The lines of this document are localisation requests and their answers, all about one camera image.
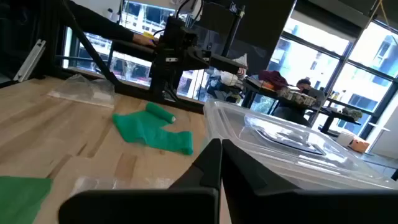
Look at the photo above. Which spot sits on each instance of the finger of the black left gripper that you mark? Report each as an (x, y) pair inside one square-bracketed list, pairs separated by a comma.
[(224, 63)]

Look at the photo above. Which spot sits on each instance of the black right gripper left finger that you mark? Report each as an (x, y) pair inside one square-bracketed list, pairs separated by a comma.
[(155, 205)]

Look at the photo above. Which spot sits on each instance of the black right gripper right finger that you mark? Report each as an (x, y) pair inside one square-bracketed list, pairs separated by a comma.
[(280, 205)]

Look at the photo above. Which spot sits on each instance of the green bandage with white core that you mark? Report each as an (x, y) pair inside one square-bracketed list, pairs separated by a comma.
[(146, 130)]

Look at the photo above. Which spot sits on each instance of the person's forearm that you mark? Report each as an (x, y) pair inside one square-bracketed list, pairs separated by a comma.
[(102, 25)]

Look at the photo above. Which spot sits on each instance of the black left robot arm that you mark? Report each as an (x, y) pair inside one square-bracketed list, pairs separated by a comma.
[(164, 84)]

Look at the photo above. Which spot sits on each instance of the flat green bandage strip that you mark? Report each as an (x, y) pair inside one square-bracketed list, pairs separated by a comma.
[(18, 199)]

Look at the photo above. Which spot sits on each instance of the person's hand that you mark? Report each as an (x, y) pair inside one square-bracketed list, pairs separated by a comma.
[(144, 40)]

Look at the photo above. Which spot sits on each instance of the black vertical pole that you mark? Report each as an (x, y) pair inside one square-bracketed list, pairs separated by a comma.
[(231, 31)]

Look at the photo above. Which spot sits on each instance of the clear plastic container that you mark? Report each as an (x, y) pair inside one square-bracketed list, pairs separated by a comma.
[(280, 168)]

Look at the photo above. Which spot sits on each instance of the dark red cloth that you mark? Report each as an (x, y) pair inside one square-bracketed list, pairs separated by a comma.
[(273, 77)]

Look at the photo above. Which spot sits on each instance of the person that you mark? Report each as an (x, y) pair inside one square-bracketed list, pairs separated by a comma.
[(303, 85)]

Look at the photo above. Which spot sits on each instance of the cluttered black workbench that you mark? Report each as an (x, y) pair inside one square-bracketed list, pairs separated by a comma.
[(311, 107)]

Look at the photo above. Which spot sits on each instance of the orange box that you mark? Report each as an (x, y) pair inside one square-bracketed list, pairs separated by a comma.
[(359, 144)]

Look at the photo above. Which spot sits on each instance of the clear zip bag white label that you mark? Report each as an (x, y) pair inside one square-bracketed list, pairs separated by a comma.
[(81, 91)]

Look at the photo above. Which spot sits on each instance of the silver aluminium extrusion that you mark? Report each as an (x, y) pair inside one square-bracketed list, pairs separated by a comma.
[(29, 60)]

